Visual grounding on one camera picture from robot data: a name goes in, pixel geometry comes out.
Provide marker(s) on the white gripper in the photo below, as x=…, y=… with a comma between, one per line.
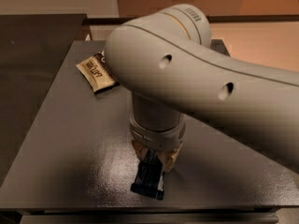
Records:
x=155, y=137

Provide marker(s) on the black rxbar blueberry wrapper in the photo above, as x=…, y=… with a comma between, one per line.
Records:
x=149, y=180

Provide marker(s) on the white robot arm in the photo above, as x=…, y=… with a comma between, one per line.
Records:
x=166, y=62

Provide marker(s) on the brown and cream snack bag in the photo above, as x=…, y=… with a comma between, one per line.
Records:
x=94, y=69

